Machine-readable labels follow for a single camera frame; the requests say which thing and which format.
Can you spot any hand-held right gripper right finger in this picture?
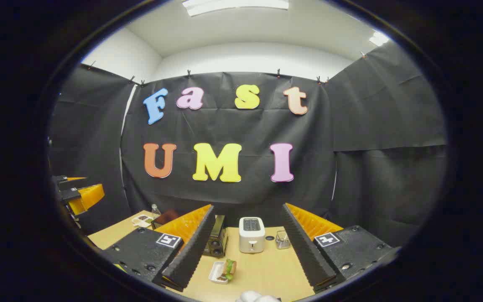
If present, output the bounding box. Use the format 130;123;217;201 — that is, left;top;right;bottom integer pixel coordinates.
281;203;401;293

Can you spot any white divided snack dish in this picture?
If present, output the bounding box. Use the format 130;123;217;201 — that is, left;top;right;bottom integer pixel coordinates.
132;214;154;228

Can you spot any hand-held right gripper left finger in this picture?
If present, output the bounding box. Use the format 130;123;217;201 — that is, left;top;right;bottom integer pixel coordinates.
103;204;216;293

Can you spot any white toaster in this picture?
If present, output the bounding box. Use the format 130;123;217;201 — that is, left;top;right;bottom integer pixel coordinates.
239;217;266;254

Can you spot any black electric oven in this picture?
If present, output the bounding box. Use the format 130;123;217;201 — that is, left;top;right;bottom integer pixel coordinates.
151;209;229;258

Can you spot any lettuce sandwich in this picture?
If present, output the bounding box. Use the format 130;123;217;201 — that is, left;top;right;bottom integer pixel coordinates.
223;259;237;281

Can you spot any ceiling light panel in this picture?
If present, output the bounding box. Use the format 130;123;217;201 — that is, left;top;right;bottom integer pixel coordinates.
369;31;390;47

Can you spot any wire mesh basket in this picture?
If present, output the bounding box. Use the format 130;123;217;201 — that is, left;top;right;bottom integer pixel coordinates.
275;230;291;250

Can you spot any black backdrop cloth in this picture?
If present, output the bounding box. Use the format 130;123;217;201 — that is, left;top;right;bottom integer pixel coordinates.
49;41;447;248

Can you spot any white rectangular food container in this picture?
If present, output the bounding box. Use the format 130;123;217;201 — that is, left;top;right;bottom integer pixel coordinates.
208;261;230;284

